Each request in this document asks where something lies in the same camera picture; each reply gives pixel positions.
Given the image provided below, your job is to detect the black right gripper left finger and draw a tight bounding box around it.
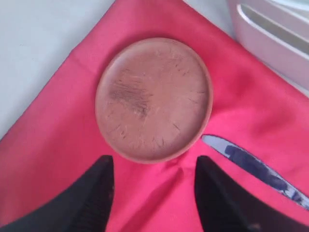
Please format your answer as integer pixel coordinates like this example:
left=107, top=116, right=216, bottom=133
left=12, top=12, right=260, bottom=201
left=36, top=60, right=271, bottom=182
left=0, top=155, right=114, bottom=232

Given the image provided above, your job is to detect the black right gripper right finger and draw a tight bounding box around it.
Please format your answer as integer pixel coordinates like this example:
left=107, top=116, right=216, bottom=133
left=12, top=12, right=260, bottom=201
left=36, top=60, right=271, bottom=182
left=195, top=156, right=309, bottom=232

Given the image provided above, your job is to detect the brown wooden plate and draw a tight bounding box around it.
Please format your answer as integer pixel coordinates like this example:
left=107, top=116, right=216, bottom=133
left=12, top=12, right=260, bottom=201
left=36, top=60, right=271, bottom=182
left=95, top=38, right=213, bottom=163

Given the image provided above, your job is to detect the cream plastic tub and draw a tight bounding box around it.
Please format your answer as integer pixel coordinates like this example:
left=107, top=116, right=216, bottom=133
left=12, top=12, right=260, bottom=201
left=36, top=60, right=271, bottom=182
left=227, top=0, right=309, bottom=89

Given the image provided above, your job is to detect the stainless steel table knife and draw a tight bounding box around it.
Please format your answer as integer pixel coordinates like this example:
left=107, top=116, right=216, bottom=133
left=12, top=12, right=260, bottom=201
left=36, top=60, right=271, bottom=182
left=201, top=134, right=309, bottom=210

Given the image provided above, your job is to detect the red tablecloth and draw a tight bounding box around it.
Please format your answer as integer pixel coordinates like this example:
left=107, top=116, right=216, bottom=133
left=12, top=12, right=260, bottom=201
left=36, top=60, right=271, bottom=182
left=0, top=0, right=309, bottom=232

